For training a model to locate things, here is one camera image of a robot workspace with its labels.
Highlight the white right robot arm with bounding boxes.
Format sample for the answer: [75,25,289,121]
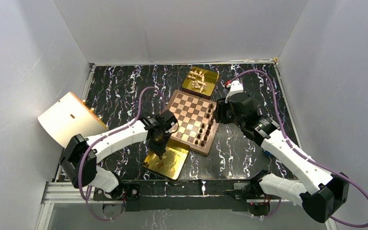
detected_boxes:
[213,92,349,223]

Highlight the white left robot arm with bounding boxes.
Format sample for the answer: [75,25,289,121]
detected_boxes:
[60,110,178,199]

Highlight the wooden folding chess board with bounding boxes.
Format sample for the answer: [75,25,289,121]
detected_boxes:
[166,90,219,156]

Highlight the gold tin with dark pieces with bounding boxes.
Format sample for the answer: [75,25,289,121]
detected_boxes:
[143,139,190,182]

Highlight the gold tin with light pieces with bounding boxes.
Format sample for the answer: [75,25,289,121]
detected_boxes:
[181,67,219,99]

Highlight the pile of light chess pieces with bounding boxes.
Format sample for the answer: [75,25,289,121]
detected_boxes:
[187,70,207,92]

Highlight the blue round object on table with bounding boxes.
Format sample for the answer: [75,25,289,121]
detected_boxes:
[264,150,273,156]

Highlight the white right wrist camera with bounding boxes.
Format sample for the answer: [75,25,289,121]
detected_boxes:
[225,80,243,104]

